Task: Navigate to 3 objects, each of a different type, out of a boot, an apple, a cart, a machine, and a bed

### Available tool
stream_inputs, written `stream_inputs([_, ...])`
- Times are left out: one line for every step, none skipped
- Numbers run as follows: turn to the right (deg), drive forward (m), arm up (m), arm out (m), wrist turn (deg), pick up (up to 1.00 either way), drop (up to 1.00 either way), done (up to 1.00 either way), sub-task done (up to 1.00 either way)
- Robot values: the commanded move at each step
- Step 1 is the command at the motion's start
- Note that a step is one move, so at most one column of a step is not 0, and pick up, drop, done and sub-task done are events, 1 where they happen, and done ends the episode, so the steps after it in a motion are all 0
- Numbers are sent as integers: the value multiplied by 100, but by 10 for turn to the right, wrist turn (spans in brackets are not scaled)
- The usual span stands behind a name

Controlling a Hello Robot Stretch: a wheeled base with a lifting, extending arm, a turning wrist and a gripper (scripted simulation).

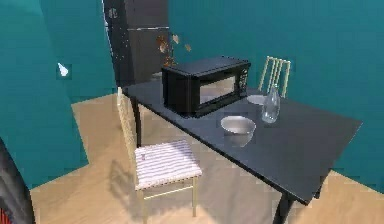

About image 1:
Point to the black microwave oven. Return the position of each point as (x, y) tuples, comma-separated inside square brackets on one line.
[(186, 90)]

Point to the grey bowl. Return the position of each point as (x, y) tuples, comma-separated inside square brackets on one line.
[(238, 129)]

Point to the cream chair striped cushion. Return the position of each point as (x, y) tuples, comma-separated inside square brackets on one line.
[(163, 163)]

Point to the white plate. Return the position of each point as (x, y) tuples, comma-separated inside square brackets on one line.
[(256, 99)]

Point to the brown dried house plant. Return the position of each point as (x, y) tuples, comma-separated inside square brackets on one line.
[(169, 50)]

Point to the clear glass bottle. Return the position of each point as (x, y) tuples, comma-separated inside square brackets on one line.
[(270, 106)]

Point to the dark grey fridge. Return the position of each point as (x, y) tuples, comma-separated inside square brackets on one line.
[(140, 43)]

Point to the cream slatted chair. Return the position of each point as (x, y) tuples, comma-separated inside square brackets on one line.
[(275, 74)]

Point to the black dining table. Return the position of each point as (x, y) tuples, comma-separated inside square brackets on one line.
[(293, 153)]

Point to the dark grey curved object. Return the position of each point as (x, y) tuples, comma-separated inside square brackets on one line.
[(11, 190)]

